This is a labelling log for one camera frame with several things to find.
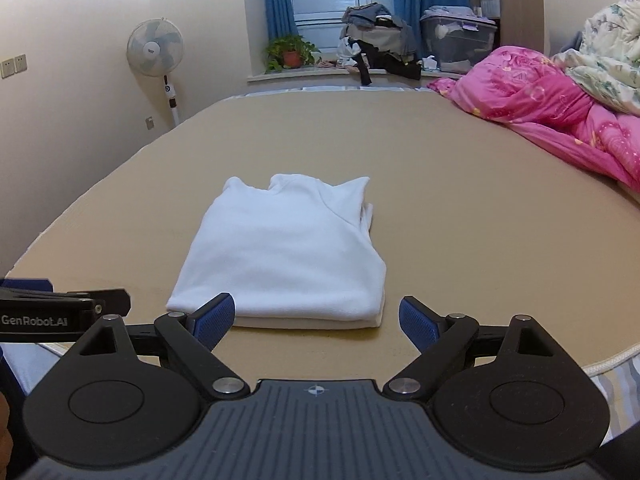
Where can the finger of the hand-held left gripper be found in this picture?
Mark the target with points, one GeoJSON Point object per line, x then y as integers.
{"type": "Point", "coordinates": [30, 285]}
{"type": "Point", "coordinates": [112, 301]}

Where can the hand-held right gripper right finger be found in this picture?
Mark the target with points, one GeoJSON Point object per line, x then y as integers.
{"type": "Point", "coordinates": [417, 325]}

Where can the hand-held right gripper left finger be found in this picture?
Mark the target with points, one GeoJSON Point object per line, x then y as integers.
{"type": "Point", "coordinates": [215, 322]}

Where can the white shirt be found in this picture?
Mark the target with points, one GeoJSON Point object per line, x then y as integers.
{"type": "Point", "coordinates": [285, 255]}

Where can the pile of dark clothes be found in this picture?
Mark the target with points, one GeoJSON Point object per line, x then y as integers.
{"type": "Point", "coordinates": [375, 35]}

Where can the tan bed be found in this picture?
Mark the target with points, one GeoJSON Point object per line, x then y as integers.
{"type": "Point", "coordinates": [450, 200]}

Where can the striped mattress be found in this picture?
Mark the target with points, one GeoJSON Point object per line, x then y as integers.
{"type": "Point", "coordinates": [617, 390]}

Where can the white standing fan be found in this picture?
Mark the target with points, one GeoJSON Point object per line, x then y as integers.
{"type": "Point", "coordinates": [154, 47]}

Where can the pink floral quilt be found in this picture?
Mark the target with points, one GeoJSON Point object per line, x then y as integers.
{"type": "Point", "coordinates": [525, 90]}

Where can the potted green plant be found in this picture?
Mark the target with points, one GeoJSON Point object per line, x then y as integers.
{"type": "Point", "coordinates": [290, 52]}

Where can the clear plastic storage bin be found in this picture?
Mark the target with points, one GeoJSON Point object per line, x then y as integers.
{"type": "Point", "coordinates": [460, 40]}

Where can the white shelf basket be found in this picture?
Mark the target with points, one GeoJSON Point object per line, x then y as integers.
{"type": "Point", "coordinates": [489, 6]}

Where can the white leaf-print quilt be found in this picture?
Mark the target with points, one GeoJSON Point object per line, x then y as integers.
{"type": "Point", "coordinates": [612, 55]}

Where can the wooden wardrobe panel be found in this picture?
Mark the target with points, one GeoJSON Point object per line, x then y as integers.
{"type": "Point", "coordinates": [525, 0]}

